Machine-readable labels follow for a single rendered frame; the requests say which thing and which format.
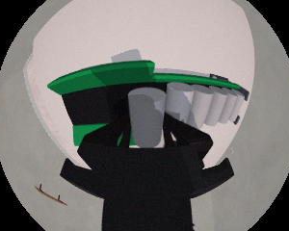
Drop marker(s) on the grey cylinder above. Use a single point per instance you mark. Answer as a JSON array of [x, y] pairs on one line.
[[228, 106], [200, 106], [237, 106], [216, 106], [179, 100], [147, 108]]

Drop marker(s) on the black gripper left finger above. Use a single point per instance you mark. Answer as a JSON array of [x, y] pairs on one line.
[[110, 133]]

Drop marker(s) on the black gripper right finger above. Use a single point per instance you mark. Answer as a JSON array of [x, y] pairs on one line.
[[185, 134]]

